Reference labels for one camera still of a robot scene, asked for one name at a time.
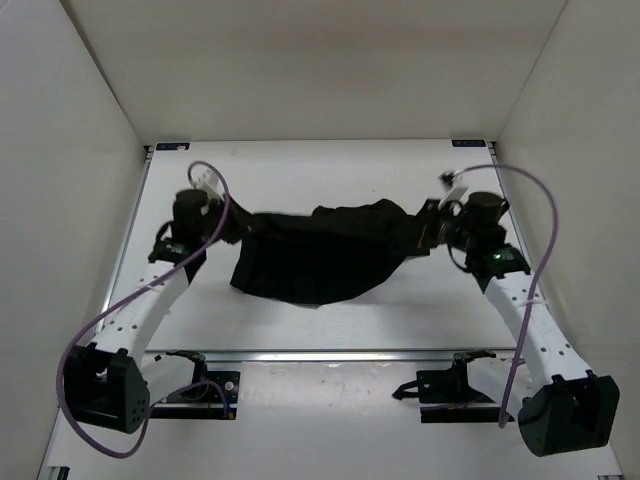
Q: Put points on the left blue corner label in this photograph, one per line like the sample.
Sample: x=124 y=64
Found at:
x=172 y=146

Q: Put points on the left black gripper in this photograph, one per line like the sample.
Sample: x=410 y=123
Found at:
x=243 y=222

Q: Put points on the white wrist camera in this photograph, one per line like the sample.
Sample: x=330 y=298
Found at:
x=209 y=182
x=454 y=187

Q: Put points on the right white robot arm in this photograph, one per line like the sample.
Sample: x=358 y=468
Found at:
x=558 y=402

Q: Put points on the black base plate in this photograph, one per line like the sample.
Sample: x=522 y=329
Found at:
x=445 y=395
x=215 y=390

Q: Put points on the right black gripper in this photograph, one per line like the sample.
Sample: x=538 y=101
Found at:
x=426 y=219

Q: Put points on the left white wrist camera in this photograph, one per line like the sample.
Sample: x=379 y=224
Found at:
x=209 y=182

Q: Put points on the black skirt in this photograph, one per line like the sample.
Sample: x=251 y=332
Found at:
x=329 y=256

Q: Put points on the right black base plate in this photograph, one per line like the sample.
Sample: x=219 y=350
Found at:
x=445 y=395

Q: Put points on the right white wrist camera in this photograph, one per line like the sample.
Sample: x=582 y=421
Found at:
x=454 y=187

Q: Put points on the right blue corner label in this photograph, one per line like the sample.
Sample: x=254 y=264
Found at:
x=468 y=143

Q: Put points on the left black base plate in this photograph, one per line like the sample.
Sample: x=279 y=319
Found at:
x=215 y=390

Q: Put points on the blue corner label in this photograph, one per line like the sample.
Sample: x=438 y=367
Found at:
x=468 y=143
x=172 y=146

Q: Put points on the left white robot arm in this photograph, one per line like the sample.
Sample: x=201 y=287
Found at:
x=109 y=382

